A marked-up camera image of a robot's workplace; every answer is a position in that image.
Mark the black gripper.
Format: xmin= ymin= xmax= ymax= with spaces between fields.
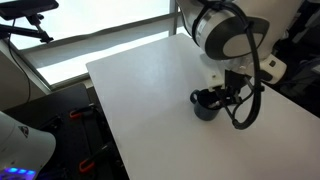
xmin=214 ymin=69 xmax=250 ymax=113

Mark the black camera on stand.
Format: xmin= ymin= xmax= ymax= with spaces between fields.
xmin=0 ymin=0 xmax=60 ymax=45

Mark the dark teal mug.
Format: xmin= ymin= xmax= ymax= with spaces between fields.
xmin=189 ymin=88 xmax=223 ymax=122

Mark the black clamp orange handle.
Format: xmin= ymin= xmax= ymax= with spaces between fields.
xmin=69 ymin=105 xmax=97 ymax=120
xmin=78 ymin=142 xmax=112 ymax=174

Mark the orange and white marker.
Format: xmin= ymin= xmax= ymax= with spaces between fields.
xmin=208 ymin=100 xmax=223 ymax=110

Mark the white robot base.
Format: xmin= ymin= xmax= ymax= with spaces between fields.
xmin=0 ymin=110 xmax=57 ymax=180

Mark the black robot cart top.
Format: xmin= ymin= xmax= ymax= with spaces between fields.
xmin=0 ymin=82 xmax=132 ymax=180

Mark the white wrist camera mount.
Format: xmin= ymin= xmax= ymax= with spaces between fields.
xmin=205 ymin=70 xmax=224 ymax=92

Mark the grey window frame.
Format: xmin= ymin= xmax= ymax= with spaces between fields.
xmin=6 ymin=0 xmax=188 ymax=92

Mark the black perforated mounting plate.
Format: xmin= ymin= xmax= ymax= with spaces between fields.
xmin=41 ymin=106 xmax=116 ymax=180

